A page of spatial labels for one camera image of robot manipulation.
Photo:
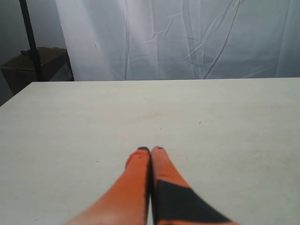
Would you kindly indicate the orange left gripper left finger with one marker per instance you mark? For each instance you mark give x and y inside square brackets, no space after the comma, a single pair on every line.
[127,200]

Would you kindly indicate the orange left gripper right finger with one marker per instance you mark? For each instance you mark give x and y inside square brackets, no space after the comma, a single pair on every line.
[174,202]

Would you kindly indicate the brown cardboard box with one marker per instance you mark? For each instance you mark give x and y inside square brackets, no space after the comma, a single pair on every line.
[19,71]

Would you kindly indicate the white wrinkled backdrop curtain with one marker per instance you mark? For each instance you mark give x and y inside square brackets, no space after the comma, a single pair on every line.
[118,40]

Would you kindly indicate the black stand pole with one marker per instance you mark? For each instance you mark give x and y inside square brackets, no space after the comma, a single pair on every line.
[33,51]

